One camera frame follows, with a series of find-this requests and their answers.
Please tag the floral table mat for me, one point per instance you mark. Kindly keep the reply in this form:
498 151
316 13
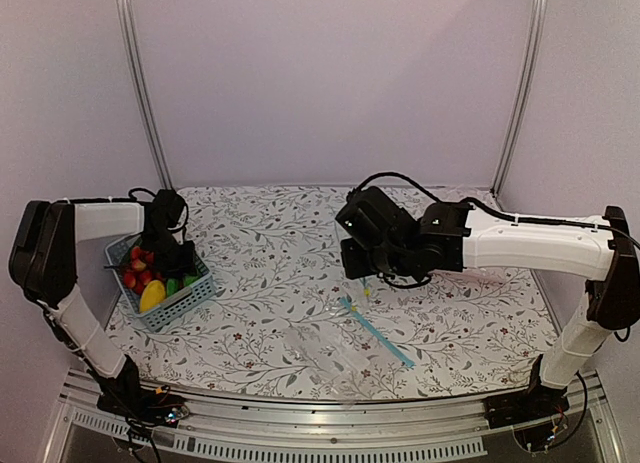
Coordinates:
274 256

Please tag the long green cucumber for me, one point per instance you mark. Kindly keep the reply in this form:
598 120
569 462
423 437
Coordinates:
172 286

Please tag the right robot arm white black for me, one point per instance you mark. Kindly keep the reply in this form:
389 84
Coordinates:
385 241

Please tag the aluminium frame post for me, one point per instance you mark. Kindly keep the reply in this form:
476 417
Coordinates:
523 90
140 87

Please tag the right aluminium frame post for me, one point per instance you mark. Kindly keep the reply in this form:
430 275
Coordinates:
523 90

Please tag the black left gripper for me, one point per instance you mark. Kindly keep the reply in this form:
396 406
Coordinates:
187 264

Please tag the clear bag blue zipper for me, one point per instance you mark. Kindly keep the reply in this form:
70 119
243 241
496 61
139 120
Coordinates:
346 356
365 290

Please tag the short green bitter gourd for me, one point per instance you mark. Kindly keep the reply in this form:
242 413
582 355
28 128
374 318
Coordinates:
189 280

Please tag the red cherry bunch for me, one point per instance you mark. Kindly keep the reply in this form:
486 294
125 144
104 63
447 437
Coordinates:
136 271

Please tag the yellow mango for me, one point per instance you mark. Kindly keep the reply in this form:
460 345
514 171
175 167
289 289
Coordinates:
153 294

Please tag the light blue plastic basket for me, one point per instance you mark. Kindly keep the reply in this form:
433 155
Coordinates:
172 307

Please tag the left aluminium frame post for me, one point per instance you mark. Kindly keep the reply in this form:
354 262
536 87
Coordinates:
140 87

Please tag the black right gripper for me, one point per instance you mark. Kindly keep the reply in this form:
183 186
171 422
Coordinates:
353 267

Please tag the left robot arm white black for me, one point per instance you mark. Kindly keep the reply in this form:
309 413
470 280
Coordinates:
43 264

